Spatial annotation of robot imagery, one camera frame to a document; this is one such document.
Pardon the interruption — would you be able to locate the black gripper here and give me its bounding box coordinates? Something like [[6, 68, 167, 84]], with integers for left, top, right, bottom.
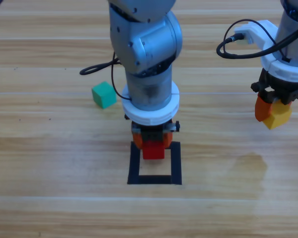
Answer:
[[250, 68, 298, 122], [125, 114, 181, 150]]

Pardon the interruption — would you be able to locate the red wooden block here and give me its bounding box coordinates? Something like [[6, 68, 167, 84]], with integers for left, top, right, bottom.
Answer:
[[142, 141, 165, 160]]

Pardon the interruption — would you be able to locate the yellow wooden block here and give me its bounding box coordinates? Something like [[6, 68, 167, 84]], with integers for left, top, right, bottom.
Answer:
[[262, 99, 293, 130]]

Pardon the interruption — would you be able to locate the green wooden block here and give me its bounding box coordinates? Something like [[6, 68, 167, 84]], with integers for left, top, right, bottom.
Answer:
[[91, 81, 118, 109]]

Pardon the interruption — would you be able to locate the black tape square outline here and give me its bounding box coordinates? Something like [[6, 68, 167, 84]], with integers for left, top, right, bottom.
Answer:
[[127, 140, 183, 186]]

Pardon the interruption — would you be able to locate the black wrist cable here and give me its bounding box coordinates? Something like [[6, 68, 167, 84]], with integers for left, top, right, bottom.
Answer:
[[216, 19, 298, 60], [79, 51, 134, 103]]

